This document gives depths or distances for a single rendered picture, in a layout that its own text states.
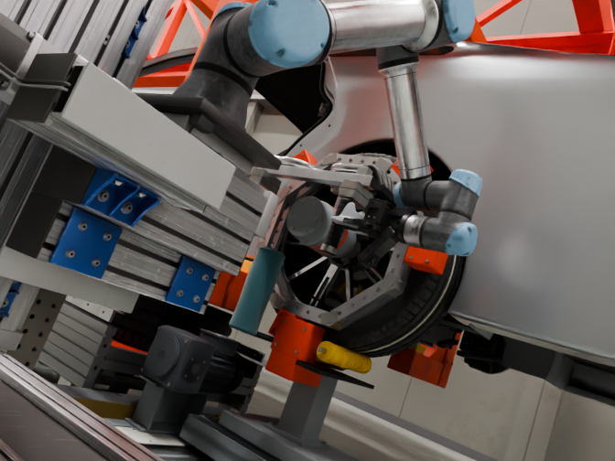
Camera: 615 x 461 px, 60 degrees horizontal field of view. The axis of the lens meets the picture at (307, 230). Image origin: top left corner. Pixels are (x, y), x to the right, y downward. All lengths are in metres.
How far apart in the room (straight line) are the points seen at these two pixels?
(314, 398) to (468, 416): 3.97
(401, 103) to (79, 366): 1.35
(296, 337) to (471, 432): 4.13
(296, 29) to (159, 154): 0.32
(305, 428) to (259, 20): 1.23
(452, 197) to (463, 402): 4.49
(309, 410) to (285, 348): 0.23
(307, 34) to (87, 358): 1.39
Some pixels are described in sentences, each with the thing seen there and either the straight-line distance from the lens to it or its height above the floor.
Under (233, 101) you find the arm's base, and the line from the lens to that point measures 0.96.
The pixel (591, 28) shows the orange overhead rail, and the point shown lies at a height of 3.23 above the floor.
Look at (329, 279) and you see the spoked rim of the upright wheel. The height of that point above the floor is 0.73.
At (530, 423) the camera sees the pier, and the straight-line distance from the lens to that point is 5.30.
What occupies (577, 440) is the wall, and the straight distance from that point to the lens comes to 5.44.
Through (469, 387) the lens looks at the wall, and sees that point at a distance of 5.61.
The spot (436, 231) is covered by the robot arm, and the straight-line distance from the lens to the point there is 1.20.
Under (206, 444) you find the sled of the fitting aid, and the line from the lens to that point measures 1.79.
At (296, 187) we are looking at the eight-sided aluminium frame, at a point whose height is 0.98.
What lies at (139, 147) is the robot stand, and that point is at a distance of 0.68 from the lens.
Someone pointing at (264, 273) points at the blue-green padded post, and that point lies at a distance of 1.58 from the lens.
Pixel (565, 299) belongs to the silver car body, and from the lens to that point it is 1.60.
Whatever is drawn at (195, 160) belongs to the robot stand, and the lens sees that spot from 0.74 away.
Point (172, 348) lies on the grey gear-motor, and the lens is 1.75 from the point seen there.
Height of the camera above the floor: 0.54
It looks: 11 degrees up
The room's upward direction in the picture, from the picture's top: 20 degrees clockwise
